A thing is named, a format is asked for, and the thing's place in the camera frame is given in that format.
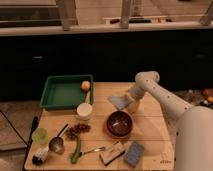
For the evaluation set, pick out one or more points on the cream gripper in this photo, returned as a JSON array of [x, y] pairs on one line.
[[133, 106]]

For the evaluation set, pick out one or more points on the light blue towel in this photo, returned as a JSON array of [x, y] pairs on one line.
[[119, 102]]

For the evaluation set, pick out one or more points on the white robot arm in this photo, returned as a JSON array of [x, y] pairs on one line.
[[194, 136]]

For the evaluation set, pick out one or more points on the white paper cup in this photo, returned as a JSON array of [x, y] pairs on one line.
[[84, 111]]

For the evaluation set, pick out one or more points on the metal measuring cup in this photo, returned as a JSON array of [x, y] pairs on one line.
[[56, 144]]

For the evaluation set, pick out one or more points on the green plastic cup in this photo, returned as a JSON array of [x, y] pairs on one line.
[[40, 136]]

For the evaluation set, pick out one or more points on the dark brown wooden bowl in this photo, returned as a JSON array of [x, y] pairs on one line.
[[119, 124]]

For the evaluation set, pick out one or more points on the yellow banana piece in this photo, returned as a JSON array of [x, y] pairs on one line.
[[87, 99]]

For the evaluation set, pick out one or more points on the blue sponge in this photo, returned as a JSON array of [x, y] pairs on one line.
[[133, 154]]

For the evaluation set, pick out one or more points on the metal spoon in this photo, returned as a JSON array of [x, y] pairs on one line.
[[94, 150]]

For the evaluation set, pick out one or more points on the orange fruit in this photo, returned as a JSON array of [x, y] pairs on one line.
[[85, 86]]

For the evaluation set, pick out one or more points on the wooden block with dark edge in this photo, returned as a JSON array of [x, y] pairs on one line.
[[112, 153]]

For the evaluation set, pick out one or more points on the brown dried grape bunch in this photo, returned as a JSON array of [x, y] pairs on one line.
[[75, 130]]

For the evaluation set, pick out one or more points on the green cucumber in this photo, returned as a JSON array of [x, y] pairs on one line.
[[76, 154]]

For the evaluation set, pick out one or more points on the green plastic tray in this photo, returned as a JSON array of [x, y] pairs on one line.
[[64, 92]]

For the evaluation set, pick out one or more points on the black and white brush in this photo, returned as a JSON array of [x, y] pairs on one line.
[[40, 156]]

